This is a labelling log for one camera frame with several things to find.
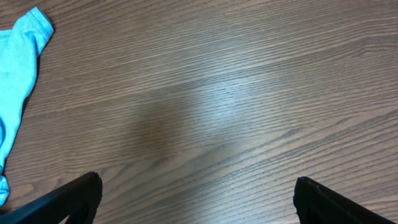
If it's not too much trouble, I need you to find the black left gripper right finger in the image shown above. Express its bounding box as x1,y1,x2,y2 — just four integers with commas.
293,177,394,224

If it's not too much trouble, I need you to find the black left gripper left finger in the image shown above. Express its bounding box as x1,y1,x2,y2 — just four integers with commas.
1,172,103,224

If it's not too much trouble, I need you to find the light blue crumpled shirt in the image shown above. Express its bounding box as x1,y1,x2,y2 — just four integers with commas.
0,6,55,207

